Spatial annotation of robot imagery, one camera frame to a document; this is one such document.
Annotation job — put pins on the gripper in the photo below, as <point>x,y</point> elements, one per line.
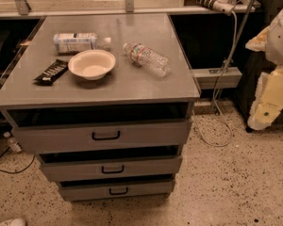
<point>281,40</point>

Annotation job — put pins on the grey bottom drawer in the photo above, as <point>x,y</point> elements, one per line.
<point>116,190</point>

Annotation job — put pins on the grey drawer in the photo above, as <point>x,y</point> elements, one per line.
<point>105,136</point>
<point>116,190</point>
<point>109,168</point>

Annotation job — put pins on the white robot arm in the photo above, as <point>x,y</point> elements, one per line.
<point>269,92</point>

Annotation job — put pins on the grey drawer cabinet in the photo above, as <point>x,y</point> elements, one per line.
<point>104,102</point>

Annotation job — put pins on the grey middle drawer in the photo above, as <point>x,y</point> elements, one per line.
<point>109,168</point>

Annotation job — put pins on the grey top drawer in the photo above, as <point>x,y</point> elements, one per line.
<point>105,136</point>

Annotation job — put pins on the dark cabinet at right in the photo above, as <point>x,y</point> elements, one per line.
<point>272,8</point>

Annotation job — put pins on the white power strip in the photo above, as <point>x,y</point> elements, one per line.
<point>217,5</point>

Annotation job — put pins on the clear plastic water bottle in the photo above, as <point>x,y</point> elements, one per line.
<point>148,58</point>

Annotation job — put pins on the white paper bowl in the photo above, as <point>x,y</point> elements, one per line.
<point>92,64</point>

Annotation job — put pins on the white labelled bottle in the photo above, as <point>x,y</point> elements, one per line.
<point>66,43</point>

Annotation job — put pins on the black snack bar wrapper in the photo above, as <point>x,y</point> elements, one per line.
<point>52,73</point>

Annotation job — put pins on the white shoe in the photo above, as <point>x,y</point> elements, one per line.
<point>13,222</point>

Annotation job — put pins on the grey metal rail box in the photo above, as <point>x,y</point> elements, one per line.
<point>211,78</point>

